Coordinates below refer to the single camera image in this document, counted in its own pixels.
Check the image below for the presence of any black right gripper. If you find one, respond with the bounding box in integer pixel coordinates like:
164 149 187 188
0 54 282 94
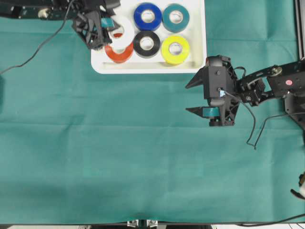
185 68 239 126

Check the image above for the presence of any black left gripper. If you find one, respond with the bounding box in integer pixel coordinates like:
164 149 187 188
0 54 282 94
72 4 121 50

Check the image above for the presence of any white tape roll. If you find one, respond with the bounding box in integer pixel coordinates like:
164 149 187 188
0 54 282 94
105 15 135 52

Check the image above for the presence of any red tape roll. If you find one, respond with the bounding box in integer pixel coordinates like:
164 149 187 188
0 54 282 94
104 43 133 63

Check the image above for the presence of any blue tape roll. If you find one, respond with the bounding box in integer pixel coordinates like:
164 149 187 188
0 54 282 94
133 2 162 31

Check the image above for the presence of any black tape roll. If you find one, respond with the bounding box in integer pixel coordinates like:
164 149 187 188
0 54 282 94
133 31 161 59

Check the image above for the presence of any yellow tape roll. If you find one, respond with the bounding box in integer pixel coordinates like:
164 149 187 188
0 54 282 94
161 35 190 65

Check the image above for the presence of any green tape roll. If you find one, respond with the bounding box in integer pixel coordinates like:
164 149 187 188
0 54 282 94
163 3 190 33

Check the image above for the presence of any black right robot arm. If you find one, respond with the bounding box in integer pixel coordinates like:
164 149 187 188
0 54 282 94
186 55 305 128

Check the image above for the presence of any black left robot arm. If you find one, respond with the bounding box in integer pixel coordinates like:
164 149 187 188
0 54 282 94
0 0 121 50

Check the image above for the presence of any white plastic case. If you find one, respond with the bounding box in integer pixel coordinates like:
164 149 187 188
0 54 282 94
91 0 207 74

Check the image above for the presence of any black and white connector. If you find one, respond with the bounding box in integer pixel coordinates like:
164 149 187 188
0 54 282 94
290 173 305 200

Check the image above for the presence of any black left camera cable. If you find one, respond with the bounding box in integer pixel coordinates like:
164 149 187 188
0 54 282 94
0 0 77 74

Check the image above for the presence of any black camera cable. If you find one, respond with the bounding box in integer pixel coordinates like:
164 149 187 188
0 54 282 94
223 92 305 150
0 0 77 74

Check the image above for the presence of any black right camera cable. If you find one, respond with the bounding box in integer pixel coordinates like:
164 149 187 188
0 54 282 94
223 92 305 150

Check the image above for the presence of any black aluminium frame rail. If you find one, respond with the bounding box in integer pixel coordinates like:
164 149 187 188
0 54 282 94
294 0 305 60

